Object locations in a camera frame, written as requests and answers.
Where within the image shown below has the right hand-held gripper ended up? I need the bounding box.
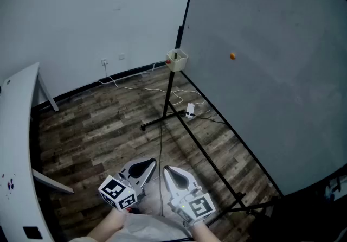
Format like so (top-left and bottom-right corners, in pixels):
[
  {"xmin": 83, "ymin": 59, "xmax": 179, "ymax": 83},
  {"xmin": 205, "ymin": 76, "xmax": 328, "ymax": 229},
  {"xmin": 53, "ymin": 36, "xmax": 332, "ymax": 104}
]
[{"xmin": 162, "ymin": 165, "xmax": 216, "ymax": 227}]

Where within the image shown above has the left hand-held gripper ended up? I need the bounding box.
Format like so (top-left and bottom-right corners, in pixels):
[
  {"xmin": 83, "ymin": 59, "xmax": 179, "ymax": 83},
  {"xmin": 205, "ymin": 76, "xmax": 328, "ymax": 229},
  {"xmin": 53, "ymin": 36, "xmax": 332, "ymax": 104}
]
[{"xmin": 98, "ymin": 157, "xmax": 157, "ymax": 211}]

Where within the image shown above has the person's left forearm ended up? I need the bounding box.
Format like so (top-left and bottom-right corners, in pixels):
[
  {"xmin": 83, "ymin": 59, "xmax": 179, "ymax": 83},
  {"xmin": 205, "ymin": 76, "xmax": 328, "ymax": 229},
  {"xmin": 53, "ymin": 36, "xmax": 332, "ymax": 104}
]
[{"xmin": 86, "ymin": 209, "xmax": 127, "ymax": 242}]

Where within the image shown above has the person's right forearm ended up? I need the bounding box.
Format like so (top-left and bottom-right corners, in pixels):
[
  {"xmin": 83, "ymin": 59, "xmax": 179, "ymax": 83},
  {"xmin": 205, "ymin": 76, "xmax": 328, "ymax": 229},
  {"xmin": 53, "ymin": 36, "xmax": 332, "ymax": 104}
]
[{"xmin": 191, "ymin": 220, "xmax": 223, "ymax": 242}]

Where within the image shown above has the person in white shirt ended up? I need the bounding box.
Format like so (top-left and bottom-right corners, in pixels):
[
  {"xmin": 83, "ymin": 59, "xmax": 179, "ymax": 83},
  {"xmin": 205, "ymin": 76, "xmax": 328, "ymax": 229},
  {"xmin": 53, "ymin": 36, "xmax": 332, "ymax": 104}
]
[{"xmin": 69, "ymin": 212, "xmax": 192, "ymax": 242}]

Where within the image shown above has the white power strip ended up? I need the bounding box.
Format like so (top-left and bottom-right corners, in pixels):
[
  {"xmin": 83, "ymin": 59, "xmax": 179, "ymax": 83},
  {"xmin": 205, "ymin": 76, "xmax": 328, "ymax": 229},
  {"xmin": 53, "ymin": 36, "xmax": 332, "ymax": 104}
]
[{"xmin": 185, "ymin": 103, "xmax": 196, "ymax": 119}]

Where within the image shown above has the cream plastic pen holder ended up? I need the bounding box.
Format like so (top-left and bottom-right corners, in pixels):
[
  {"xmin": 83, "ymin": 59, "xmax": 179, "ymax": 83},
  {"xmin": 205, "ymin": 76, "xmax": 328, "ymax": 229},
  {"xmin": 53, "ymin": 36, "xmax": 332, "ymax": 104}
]
[{"xmin": 165, "ymin": 48, "xmax": 189, "ymax": 72}]

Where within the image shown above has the black rectangular desk patch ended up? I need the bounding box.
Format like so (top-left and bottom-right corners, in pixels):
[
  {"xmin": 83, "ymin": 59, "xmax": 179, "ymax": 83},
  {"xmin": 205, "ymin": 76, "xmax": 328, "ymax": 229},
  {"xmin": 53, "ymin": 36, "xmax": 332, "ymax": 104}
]
[{"xmin": 23, "ymin": 226, "xmax": 43, "ymax": 240}]

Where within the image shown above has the white desk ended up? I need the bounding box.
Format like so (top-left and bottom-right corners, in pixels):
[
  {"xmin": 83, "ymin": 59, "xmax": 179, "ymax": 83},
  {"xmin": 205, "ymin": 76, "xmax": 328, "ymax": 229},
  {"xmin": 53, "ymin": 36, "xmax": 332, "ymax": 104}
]
[{"xmin": 0, "ymin": 61, "xmax": 74, "ymax": 242}]

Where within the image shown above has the black chest cable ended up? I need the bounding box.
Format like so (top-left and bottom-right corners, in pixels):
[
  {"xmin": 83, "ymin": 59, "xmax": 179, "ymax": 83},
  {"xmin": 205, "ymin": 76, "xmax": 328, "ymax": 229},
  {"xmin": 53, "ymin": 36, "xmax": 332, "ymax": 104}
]
[{"xmin": 159, "ymin": 236, "xmax": 196, "ymax": 242}]

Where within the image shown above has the black power cable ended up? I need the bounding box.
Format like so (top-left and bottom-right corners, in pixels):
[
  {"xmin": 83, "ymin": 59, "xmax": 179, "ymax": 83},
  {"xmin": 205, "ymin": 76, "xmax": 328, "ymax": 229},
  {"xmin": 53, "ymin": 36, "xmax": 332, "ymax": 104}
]
[{"xmin": 192, "ymin": 114, "xmax": 226, "ymax": 125}]

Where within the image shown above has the white power cable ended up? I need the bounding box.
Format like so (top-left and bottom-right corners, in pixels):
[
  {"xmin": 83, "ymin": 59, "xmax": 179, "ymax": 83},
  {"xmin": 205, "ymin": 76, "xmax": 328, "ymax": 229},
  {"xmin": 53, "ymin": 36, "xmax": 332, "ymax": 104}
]
[{"xmin": 97, "ymin": 63, "xmax": 207, "ymax": 106}]

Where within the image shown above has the grey whiteboard with black frame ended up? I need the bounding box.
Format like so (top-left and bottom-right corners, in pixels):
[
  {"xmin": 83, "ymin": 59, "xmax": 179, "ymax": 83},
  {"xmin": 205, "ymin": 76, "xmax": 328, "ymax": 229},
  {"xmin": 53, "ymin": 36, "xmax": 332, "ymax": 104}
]
[{"xmin": 180, "ymin": 0, "xmax": 347, "ymax": 197}]

